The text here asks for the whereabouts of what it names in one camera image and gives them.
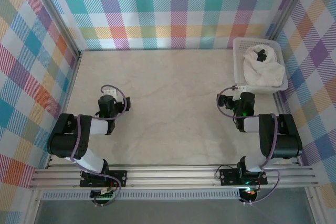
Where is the white t-shirt with black print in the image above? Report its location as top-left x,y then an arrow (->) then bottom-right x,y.
243,45 -> 286,88

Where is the white plastic mesh basket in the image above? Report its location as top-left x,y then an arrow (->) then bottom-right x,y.
232,37 -> 289,95

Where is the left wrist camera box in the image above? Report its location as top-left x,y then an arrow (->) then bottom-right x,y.
101,89 -> 117,102

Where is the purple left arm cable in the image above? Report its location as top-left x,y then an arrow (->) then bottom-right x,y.
70,84 -> 131,207

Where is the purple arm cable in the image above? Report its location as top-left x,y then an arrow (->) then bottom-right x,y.
70,84 -> 131,207
216,85 -> 281,206

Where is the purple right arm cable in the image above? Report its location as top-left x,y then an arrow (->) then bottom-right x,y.
216,85 -> 281,206

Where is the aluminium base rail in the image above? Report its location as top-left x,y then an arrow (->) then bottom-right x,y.
28,165 -> 320,189

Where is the grey slotted cable duct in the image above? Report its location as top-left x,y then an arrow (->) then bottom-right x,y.
41,191 -> 241,200

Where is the aluminium frame post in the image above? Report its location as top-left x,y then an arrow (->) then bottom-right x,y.
264,0 -> 314,41
26,0 -> 83,57

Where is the aluminium frame leg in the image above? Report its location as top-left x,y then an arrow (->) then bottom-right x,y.
305,187 -> 323,224
24,189 -> 43,224

